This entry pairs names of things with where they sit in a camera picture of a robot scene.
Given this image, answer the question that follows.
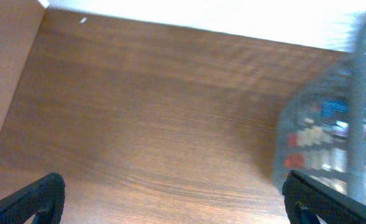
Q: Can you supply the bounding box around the grey plastic basket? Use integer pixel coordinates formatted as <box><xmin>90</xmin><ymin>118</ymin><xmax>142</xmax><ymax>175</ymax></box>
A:
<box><xmin>273</xmin><ymin>11</ymin><xmax>366</xmax><ymax>205</ymax></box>

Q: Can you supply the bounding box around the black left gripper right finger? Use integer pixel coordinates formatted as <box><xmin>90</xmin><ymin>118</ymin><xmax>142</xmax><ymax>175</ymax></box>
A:
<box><xmin>282</xmin><ymin>170</ymin><xmax>366</xmax><ymax>224</ymax></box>

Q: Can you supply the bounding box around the blue food box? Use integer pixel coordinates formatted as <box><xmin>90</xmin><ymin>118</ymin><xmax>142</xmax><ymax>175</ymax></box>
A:
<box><xmin>321</xmin><ymin>100</ymin><xmax>366</xmax><ymax>139</ymax></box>

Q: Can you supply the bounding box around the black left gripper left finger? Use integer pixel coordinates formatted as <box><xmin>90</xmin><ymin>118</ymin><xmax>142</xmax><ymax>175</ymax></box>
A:
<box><xmin>0</xmin><ymin>172</ymin><xmax>65</xmax><ymax>224</ymax></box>

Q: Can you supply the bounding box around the orange pasta packet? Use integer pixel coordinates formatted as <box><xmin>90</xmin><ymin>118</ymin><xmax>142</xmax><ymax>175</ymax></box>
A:
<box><xmin>284</xmin><ymin>123</ymin><xmax>348</xmax><ymax>173</ymax></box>

